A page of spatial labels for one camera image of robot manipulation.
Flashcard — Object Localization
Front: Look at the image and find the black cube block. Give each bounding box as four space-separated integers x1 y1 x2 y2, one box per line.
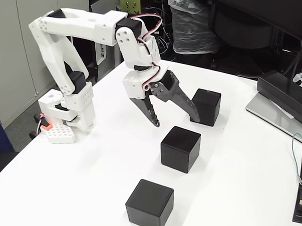
124 177 176 226
159 125 203 175
189 87 223 128

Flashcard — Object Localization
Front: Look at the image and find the green metal box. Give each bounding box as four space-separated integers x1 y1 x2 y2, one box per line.
115 0 142 17

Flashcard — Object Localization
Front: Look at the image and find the silver computer tower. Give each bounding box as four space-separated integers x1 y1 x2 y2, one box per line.
89 0 119 66

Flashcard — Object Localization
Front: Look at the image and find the silver monitor stand base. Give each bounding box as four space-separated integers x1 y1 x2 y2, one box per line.
244 90 302 149

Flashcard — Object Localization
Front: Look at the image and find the black office chair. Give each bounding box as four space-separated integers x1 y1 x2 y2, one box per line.
210 0 279 52

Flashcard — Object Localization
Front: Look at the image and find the black box device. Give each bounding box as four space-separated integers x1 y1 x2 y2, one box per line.
256 68 302 131

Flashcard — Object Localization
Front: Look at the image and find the crumpled plastic bag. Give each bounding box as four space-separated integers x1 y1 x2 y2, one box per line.
291 72 302 90

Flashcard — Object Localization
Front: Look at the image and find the grey cabinet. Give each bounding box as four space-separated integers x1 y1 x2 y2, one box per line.
0 0 94 129

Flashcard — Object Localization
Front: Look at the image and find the grey metal post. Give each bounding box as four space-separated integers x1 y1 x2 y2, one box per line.
113 45 124 68

